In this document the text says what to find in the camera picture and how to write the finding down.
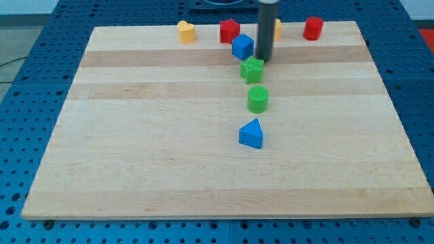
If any red cylinder block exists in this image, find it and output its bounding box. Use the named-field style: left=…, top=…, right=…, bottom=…
left=303, top=16, right=323, bottom=41

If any green star block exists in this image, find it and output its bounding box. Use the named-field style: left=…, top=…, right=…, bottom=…
left=240, top=56, right=264, bottom=84

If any blue cube block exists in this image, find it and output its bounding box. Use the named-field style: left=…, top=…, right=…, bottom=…
left=232, top=34, right=254, bottom=60

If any blue triangle block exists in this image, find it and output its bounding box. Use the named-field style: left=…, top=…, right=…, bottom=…
left=239, top=119, right=263, bottom=149

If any red star block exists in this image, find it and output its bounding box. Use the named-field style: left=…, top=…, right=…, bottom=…
left=219, top=18, right=241, bottom=44

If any green cylinder block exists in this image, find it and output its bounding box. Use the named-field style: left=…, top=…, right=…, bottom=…
left=248, top=85, right=269, bottom=114

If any black cable on floor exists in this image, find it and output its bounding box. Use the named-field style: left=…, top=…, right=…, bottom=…
left=0, top=56, right=27, bottom=85

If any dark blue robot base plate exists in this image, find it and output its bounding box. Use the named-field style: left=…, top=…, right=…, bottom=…
left=186, top=0, right=259, bottom=12

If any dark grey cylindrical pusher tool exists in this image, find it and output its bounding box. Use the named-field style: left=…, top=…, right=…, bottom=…
left=256, top=0, right=279, bottom=62

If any yellow block behind tool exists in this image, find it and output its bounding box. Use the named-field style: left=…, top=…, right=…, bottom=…
left=273, top=18, right=282, bottom=41

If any light wooden board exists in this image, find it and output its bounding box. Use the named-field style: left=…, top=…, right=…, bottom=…
left=22, top=21, right=433, bottom=220

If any yellow heart block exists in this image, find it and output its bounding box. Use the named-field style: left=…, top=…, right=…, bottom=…
left=177, top=20, right=196, bottom=44

